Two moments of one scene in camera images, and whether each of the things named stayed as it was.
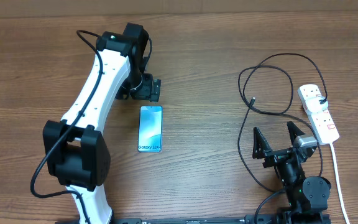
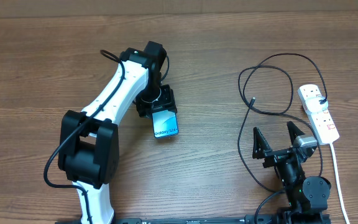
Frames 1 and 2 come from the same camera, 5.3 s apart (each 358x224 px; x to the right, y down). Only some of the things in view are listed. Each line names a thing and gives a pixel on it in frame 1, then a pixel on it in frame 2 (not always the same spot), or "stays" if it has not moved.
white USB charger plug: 313,104 stays
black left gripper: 149,89 to 166,101
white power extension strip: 321,122 stays
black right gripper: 260,150 stays
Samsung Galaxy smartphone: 150,129 to 165,124
